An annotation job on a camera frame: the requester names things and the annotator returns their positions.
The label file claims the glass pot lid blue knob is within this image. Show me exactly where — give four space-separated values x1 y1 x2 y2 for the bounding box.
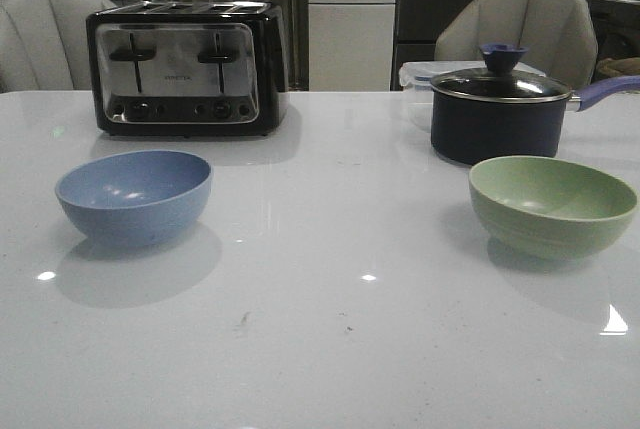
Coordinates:
430 43 571 103

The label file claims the black chrome four-slot toaster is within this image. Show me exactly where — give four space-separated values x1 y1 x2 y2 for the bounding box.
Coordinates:
86 1 289 136

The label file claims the clear plastic food container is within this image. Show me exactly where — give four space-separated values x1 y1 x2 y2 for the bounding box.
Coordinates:
399 59 545 131

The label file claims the beige chair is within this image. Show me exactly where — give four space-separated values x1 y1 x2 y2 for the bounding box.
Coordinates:
1 0 115 93
434 0 598 89

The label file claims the dark blue saucepan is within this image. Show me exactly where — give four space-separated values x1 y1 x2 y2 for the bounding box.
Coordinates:
431 76 639 165

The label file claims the blue bowl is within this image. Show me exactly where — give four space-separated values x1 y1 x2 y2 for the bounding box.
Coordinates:
55 150 213 248

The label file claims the green bowl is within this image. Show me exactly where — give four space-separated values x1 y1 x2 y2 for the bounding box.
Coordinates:
468 155 639 260

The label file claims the beige chair left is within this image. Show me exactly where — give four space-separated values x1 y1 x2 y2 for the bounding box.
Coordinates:
1 0 115 93

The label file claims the white cabinet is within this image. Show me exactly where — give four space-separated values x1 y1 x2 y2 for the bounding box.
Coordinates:
308 0 395 91

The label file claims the beige chair right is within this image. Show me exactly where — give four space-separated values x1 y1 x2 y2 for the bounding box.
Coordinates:
434 0 598 89

